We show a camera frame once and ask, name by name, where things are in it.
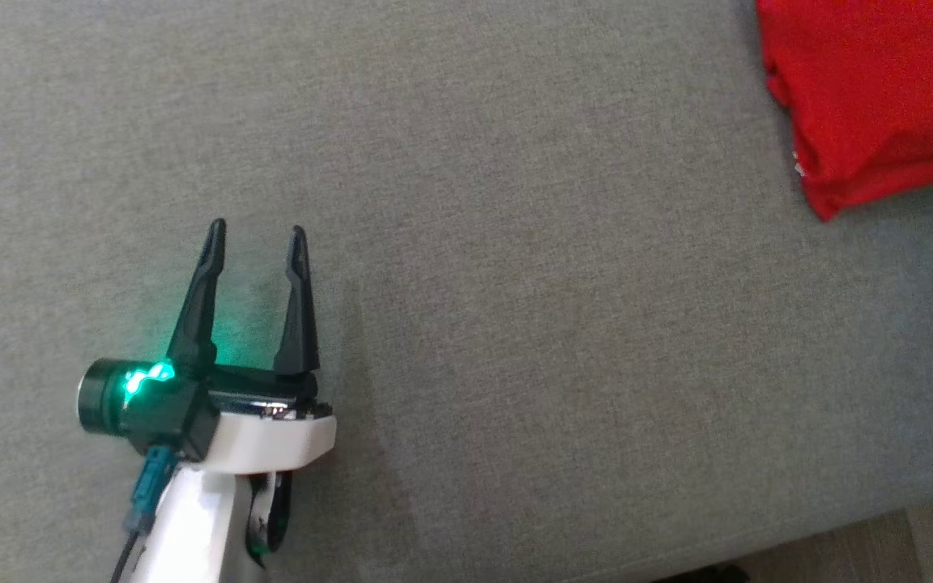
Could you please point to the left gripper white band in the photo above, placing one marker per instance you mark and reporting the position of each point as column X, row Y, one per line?
column 272, row 437

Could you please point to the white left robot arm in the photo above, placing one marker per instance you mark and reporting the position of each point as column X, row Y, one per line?
column 191, row 526

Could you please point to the red garment with white bands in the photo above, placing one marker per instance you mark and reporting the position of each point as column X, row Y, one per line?
column 879, row 97

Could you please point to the grey fabric sofa chaise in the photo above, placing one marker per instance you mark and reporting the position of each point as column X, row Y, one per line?
column 515, row 324

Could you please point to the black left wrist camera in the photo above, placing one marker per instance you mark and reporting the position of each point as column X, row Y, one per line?
column 159, row 413

